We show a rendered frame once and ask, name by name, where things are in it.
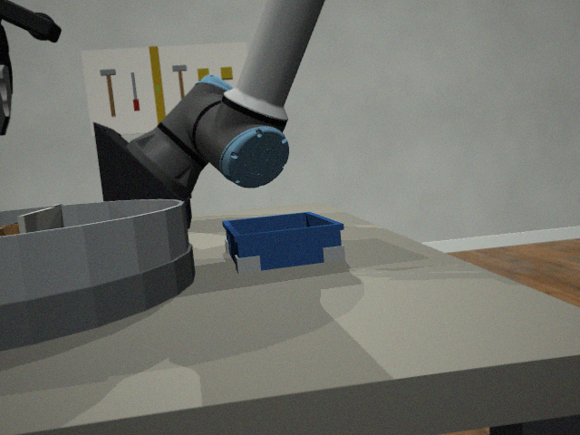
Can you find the blue crate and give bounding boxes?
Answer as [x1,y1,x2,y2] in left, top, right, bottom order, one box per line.
[222,212,345,274]

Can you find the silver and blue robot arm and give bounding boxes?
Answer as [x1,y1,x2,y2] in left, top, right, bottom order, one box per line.
[0,0,325,199]

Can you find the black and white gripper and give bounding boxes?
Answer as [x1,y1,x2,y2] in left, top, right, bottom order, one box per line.
[0,24,13,135]

